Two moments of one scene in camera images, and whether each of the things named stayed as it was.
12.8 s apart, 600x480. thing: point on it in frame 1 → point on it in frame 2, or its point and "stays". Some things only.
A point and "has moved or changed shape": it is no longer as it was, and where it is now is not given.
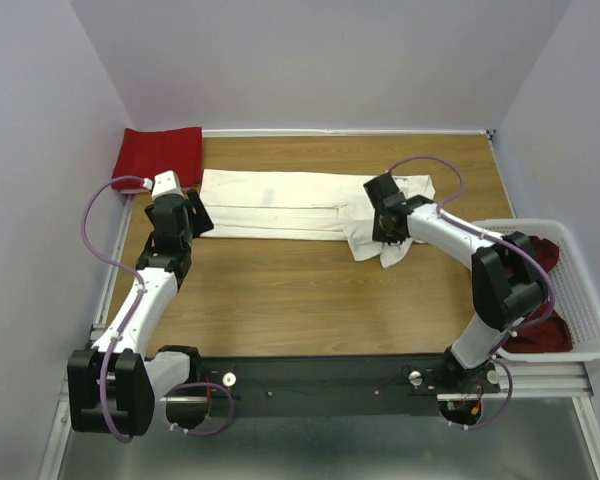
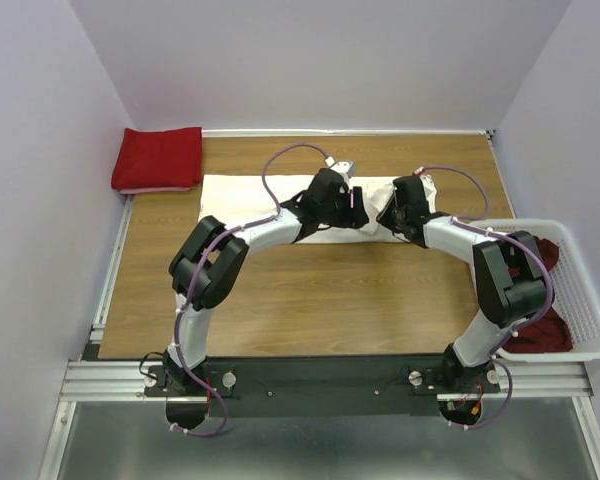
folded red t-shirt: (144, 153) stays
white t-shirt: (298, 206) has moved or changed shape
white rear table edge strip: (260, 133) stays
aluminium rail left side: (100, 316) stays
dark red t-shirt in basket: (553, 334) stays
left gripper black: (202, 219) → (354, 217)
